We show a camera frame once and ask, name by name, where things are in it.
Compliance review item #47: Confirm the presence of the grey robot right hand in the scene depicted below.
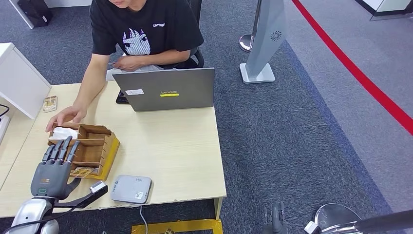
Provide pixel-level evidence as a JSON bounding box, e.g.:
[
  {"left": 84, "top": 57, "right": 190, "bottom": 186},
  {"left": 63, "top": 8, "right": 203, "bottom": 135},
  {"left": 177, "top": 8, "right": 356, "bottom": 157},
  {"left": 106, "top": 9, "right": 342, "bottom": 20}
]
[{"left": 262, "top": 201, "right": 288, "bottom": 234}]

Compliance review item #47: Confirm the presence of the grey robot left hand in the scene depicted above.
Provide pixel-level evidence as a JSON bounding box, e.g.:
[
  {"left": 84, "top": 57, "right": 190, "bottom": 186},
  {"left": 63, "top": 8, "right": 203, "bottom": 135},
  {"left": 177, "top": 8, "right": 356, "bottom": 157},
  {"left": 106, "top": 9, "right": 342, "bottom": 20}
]
[{"left": 30, "top": 136, "right": 82, "bottom": 201}]

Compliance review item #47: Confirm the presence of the person's left hand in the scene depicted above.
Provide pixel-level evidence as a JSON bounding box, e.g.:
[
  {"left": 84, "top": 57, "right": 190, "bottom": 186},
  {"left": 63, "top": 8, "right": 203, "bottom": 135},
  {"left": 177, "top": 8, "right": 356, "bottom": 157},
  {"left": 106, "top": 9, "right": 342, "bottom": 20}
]
[{"left": 113, "top": 55, "right": 143, "bottom": 72}]

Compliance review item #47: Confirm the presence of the person's right hand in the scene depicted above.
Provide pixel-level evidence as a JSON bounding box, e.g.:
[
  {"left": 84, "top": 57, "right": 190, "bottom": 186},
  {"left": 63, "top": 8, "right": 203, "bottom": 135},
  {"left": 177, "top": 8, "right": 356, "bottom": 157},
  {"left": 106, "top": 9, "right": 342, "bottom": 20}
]
[{"left": 45, "top": 105, "right": 88, "bottom": 133}]

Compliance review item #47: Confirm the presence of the gold patterned key card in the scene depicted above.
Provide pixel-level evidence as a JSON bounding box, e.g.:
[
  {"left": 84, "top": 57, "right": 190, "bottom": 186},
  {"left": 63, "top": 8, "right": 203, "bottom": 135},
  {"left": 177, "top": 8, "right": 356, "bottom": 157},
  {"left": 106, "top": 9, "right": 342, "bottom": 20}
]
[
  {"left": 42, "top": 95, "right": 58, "bottom": 114},
  {"left": 69, "top": 167, "right": 97, "bottom": 179}
]

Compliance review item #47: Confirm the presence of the wooden compartment organizer box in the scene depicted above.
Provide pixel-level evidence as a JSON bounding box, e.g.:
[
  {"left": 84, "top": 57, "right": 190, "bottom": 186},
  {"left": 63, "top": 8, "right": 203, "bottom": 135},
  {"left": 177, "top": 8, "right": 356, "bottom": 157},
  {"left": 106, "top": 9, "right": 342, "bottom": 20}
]
[{"left": 47, "top": 122, "right": 121, "bottom": 181}]

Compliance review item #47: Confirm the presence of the person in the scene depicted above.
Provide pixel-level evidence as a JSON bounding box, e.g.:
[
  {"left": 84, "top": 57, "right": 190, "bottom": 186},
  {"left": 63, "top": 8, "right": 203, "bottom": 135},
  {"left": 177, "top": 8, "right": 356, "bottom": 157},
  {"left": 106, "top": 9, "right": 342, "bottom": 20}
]
[{"left": 45, "top": 0, "right": 205, "bottom": 133}]

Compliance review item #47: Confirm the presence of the grey card reader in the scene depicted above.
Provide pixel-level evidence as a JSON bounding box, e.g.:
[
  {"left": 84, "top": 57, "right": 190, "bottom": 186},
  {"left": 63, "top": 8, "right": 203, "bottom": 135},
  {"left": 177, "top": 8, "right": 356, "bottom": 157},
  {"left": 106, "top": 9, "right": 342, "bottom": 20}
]
[{"left": 111, "top": 175, "right": 152, "bottom": 204}]

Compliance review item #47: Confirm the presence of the grey laptop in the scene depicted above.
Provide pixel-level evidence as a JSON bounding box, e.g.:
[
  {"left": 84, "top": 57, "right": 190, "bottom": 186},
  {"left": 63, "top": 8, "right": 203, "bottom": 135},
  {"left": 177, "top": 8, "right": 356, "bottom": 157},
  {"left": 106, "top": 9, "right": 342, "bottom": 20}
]
[{"left": 112, "top": 68, "right": 216, "bottom": 113}]

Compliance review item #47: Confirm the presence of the white desk leg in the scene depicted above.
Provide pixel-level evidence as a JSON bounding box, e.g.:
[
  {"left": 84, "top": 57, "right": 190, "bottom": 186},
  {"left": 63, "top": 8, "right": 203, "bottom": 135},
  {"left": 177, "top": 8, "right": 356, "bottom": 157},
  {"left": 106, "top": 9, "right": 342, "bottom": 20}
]
[{"left": 214, "top": 197, "right": 224, "bottom": 221}]

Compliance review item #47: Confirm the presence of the white cabinet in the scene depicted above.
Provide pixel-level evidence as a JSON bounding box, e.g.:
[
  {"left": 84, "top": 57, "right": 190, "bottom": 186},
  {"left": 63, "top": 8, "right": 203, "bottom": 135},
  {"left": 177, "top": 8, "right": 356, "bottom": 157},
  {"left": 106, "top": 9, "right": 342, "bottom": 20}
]
[{"left": 0, "top": 42, "right": 52, "bottom": 119}]

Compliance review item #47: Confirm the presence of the white power strip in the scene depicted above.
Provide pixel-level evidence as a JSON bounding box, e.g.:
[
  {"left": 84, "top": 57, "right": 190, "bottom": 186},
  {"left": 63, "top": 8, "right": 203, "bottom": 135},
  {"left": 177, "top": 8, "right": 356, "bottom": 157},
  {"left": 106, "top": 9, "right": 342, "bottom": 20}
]
[{"left": 0, "top": 116, "right": 11, "bottom": 144}]

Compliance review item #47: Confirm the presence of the black office chair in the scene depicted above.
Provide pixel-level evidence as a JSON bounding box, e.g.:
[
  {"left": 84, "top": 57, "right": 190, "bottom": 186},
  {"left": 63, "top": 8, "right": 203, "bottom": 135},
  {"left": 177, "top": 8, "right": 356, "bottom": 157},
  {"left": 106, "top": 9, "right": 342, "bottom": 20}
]
[{"left": 163, "top": 0, "right": 205, "bottom": 70}]

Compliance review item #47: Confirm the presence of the yellow floor tape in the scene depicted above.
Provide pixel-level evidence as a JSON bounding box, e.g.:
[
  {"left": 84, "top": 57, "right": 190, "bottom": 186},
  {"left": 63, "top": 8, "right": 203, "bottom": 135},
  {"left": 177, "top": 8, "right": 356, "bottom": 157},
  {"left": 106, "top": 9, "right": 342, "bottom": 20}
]
[{"left": 131, "top": 219, "right": 224, "bottom": 234}]

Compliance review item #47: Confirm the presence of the white furniture panel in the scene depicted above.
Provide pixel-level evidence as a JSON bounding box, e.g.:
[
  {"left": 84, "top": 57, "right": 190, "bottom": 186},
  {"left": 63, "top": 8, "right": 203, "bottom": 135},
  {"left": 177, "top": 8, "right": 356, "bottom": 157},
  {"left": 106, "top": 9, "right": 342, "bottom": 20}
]
[{"left": 43, "top": 0, "right": 93, "bottom": 8}]

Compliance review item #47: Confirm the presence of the black bag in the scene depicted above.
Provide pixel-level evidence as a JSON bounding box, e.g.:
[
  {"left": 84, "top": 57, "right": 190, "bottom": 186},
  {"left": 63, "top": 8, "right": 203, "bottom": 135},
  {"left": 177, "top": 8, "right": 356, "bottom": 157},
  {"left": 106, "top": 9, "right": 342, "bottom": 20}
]
[{"left": 17, "top": 0, "right": 53, "bottom": 28}]

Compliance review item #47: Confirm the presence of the grey kiosk stand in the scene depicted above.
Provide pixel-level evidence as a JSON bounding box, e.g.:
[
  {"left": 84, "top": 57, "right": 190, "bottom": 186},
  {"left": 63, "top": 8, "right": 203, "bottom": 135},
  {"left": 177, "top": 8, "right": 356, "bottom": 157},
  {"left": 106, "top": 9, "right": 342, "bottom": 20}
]
[{"left": 239, "top": 0, "right": 287, "bottom": 85}]

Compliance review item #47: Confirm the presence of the red floor tape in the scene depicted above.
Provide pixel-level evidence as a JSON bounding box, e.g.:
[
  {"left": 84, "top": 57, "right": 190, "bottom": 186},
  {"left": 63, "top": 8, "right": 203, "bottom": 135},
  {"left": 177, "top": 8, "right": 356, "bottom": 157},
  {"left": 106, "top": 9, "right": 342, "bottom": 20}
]
[{"left": 291, "top": 0, "right": 413, "bottom": 137}]

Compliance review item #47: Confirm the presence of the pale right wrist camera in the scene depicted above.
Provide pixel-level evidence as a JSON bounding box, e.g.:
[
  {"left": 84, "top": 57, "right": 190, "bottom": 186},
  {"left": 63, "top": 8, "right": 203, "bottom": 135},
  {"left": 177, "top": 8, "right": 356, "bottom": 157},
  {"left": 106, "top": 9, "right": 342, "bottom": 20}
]
[{"left": 304, "top": 220, "right": 319, "bottom": 234}]

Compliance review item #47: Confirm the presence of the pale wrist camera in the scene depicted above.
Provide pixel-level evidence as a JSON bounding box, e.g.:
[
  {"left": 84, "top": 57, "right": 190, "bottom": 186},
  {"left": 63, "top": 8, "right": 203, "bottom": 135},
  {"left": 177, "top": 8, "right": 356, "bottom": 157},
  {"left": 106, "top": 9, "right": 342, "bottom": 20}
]
[
  {"left": 304, "top": 220, "right": 319, "bottom": 234},
  {"left": 89, "top": 180, "right": 107, "bottom": 195}
]

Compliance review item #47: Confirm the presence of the black left camera bracket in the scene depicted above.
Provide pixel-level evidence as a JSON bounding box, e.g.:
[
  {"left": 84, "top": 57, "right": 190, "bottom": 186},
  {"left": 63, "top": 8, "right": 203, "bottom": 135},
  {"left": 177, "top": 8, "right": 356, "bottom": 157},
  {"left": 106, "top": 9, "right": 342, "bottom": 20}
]
[{"left": 53, "top": 184, "right": 109, "bottom": 209}]

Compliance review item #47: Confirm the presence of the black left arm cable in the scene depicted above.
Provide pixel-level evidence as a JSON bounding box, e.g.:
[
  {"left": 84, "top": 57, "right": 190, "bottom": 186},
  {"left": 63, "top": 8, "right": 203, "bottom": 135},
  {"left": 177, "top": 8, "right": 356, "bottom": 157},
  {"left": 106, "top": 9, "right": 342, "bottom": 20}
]
[{"left": 0, "top": 208, "right": 75, "bottom": 234}]

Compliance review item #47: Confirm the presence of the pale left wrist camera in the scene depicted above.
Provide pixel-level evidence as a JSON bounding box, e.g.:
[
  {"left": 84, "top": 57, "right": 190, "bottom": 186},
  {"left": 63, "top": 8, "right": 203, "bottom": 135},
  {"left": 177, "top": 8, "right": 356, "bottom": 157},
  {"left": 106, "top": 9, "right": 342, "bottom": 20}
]
[{"left": 89, "top": 180, "right": 107, "bottom": 195}]

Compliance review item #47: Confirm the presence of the white card reader cable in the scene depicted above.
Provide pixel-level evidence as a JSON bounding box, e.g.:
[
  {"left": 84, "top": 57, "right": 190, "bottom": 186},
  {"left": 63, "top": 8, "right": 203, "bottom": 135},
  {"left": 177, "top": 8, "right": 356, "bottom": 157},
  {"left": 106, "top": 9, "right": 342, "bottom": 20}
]
[{"left": 139, "top": 206, "right": 149, "bottom": 234}]

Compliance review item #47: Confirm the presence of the white furniture post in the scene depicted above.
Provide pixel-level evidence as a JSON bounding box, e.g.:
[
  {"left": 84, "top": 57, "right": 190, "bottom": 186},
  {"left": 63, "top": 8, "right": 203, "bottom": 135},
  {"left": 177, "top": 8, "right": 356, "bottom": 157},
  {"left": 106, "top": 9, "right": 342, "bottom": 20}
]
[{"left": 8, "top": 0, "right": 35, "bottom": 30}]

